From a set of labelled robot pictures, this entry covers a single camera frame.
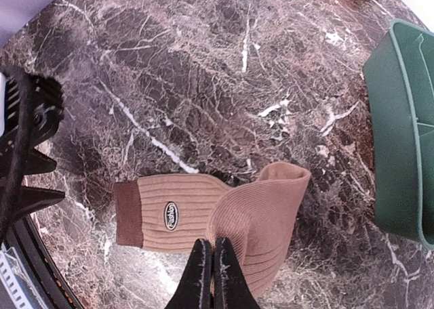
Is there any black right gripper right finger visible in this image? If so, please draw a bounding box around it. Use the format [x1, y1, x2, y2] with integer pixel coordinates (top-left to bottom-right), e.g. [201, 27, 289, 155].
[214, 238, 260, 309]

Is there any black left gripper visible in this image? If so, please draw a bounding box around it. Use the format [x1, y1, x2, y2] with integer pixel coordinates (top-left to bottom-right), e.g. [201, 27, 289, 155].
[1, 64, 65, 234]

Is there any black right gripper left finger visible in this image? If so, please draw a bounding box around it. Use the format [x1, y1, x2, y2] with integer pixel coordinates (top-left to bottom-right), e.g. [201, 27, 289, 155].
[165, 239, 212, 309]

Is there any brown ribbed sock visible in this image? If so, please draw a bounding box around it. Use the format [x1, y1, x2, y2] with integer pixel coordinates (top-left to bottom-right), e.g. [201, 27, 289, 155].
[113, 162, 311, 296]

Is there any green divided organizer tray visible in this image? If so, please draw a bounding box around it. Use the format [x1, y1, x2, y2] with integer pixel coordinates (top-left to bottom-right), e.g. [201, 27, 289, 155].
[363, 19, 433, 250]

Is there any white slotted cable duct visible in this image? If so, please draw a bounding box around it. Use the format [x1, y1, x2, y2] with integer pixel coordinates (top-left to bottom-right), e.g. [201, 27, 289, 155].
[1, 251, 33, 309]

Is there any black front table rail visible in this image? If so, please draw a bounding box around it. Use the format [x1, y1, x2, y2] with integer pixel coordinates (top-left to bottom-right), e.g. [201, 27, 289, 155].
[4, 215, 83, 308]

